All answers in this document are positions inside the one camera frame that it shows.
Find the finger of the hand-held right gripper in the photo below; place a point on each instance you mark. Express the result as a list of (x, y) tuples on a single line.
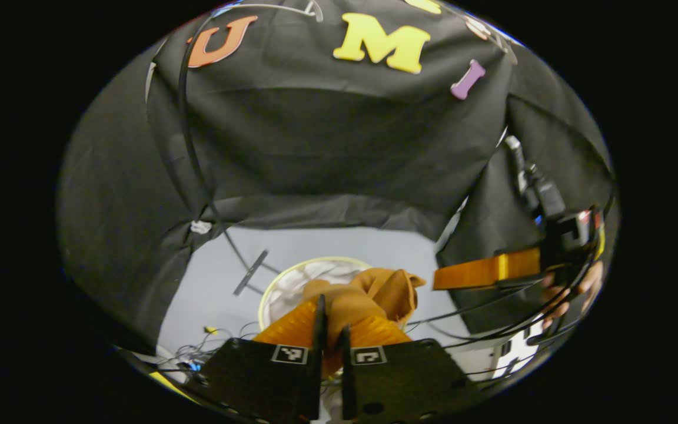
[(480, 271)]

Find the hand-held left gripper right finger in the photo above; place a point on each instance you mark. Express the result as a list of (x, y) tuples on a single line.
[(345, 377)]

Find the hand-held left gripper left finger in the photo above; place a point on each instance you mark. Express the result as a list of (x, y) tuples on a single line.
[(319, 330)]

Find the white laundry hamper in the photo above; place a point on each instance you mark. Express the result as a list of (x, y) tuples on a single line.
[(292, 288)]

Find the brown shirt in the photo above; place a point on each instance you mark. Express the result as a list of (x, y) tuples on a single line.
[(374, 294)]

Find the black metal clothes rack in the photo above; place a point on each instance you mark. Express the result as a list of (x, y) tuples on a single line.
[(251, 272)]

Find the white clothes hanger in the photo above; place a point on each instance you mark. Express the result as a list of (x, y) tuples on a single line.
[(280, 6)]

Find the white power strip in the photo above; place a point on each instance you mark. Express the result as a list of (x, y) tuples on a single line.
[(518, 350)]

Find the white tape piece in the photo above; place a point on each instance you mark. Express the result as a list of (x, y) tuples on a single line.
[(200, 227)]

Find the black backdrop cloth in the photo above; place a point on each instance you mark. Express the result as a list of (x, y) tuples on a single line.
[(345, 147)]

